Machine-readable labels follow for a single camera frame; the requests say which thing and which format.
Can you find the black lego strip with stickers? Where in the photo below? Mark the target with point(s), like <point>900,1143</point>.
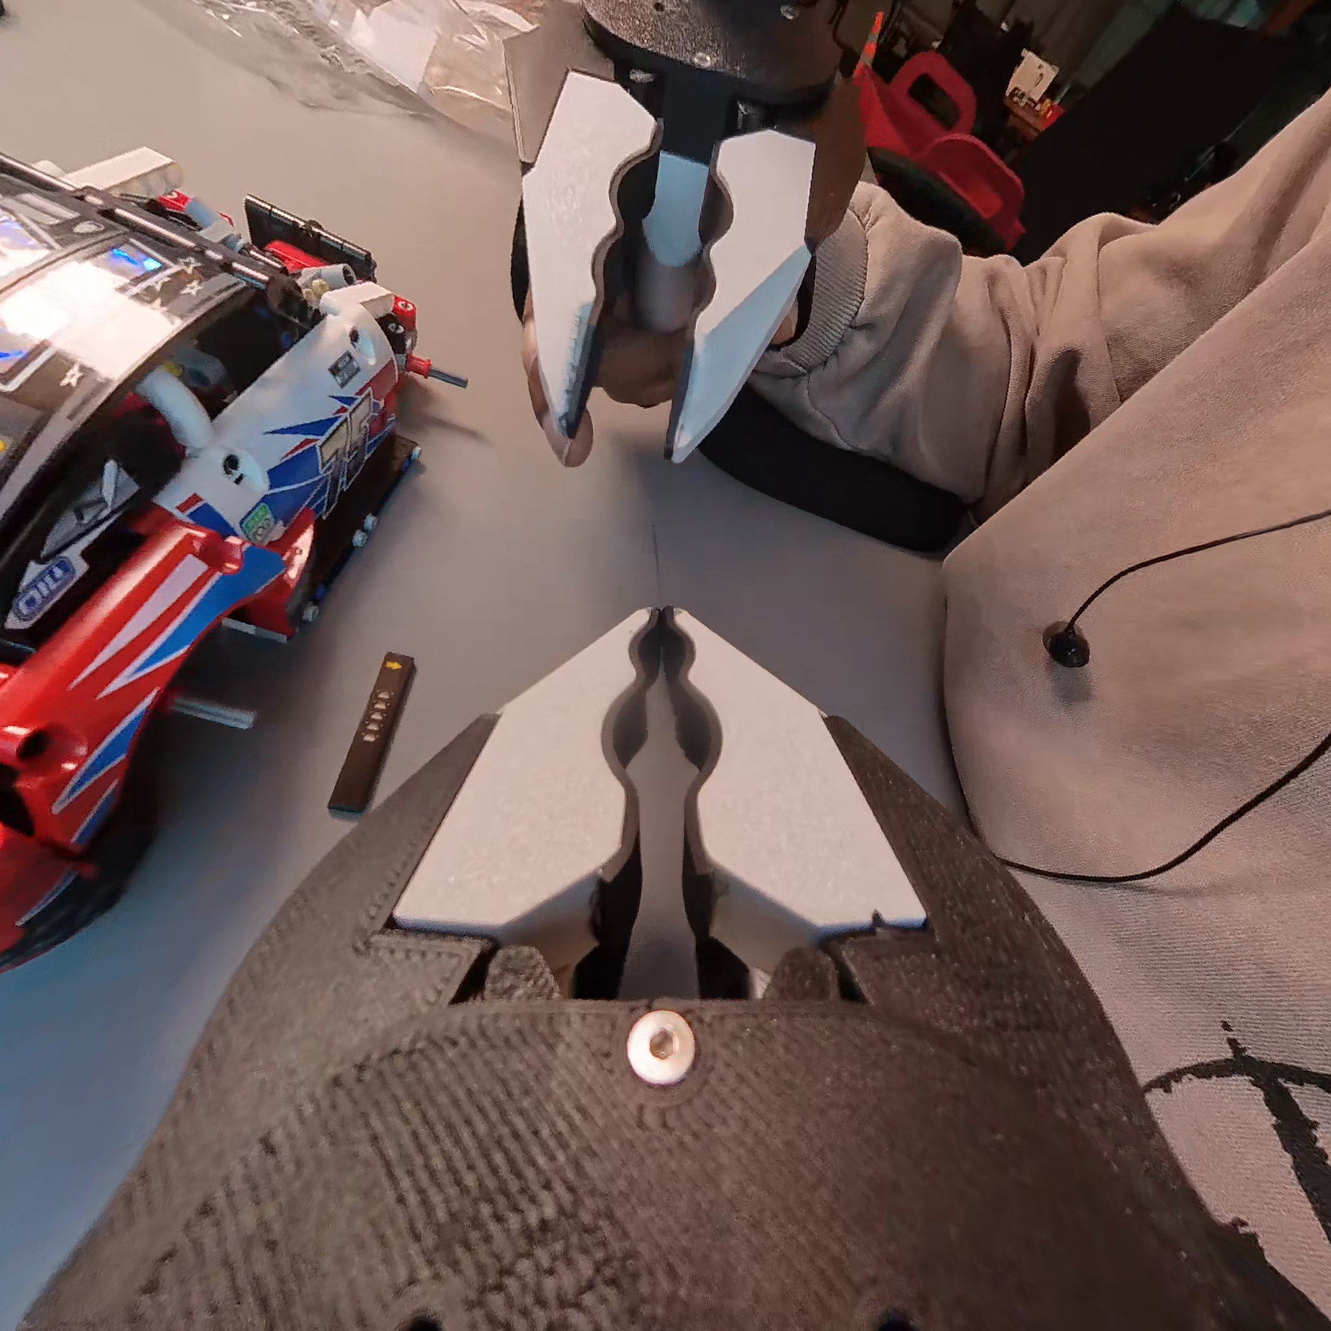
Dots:
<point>369,749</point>

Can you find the person's right hand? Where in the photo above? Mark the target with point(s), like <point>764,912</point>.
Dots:
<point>634,370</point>

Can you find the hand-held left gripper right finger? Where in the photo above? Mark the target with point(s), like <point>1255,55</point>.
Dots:
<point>800,833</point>

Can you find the beige sweatshirt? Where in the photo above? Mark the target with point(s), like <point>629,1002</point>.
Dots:
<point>1144,749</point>

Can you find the clear plastic bags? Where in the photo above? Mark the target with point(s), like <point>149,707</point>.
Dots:
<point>415,53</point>

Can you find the person's right forearm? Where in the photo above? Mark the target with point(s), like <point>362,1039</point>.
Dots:
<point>987,334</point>

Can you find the red white blue lego car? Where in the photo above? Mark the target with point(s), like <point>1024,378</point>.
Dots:
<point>260,468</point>

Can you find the red plastic object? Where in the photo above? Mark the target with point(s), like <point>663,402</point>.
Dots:
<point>987,193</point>
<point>902,110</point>

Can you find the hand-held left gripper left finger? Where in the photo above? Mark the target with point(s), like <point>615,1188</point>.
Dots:
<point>520,822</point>

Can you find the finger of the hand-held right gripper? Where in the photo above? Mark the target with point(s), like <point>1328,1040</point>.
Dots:
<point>759,240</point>
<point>568,261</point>

